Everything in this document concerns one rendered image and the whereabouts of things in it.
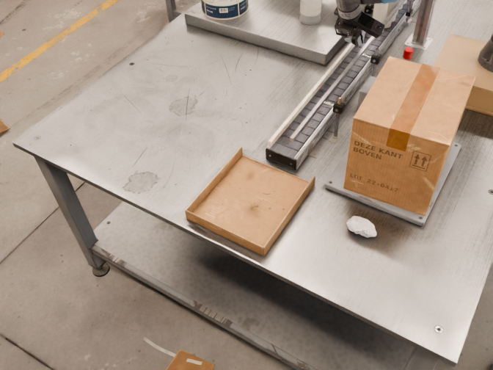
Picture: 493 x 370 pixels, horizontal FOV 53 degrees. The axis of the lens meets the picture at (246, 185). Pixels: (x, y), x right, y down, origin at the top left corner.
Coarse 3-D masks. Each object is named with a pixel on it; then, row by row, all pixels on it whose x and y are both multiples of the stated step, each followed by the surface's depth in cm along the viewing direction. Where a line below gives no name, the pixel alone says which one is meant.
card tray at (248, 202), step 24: (240, 168) 155; (264, 168) 155; (216, 192) 149; (240, 192) 148; (264, 192) 148; (288, 192) 147; (192, 216) 140; (216, 216) 143; (240, 216) 142; (264, 216) 142; (288, 216) 139; (240, 240) 134; (264, 240) 136
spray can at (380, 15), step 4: (376, 4) 186; (380, 4) 185; (384, 4) 185; (376, 8) 187; (380, 8) 186; (384, 8) 186; (376, 12) 188; (380, 12) 187; (384, 12) 187; (376, 16) 189; (380, 16) 188; (384, 16) 189; (380, 20) 189
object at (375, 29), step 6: (360, 18) 164; (366, 18) 165; (372, 18) 165; (354, 24) 166; (360, 24) 164; (366, 24) 165; (372, 24) 165; (378, 24) 165; (366, 30) 166; (372, 30) 165; (378, 30) 165; (378, 36) 166
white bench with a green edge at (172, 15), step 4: (168, 0) 345; (172, 0) 346; (168, 4) 348; (172, 4) 348; (168, 8) 350; (172, 8) 350; (168, 12) 353; (172, 12) 351; (176, 12) 351; (180, 12) 349; (168, 16) 356; (172, 16) 353; (176, 16) 353; (172, 20) 356
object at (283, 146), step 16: (400, 16) 202; (384, 32) 195; (352, 48) 188; (368, 48) 188; (352, 80) 175; (320, 96) 170; (336, 96) 169; (304, 112) 165; (320, 112) 164; (288, 128) 160; (304, 128) 159; (288, 144) 155
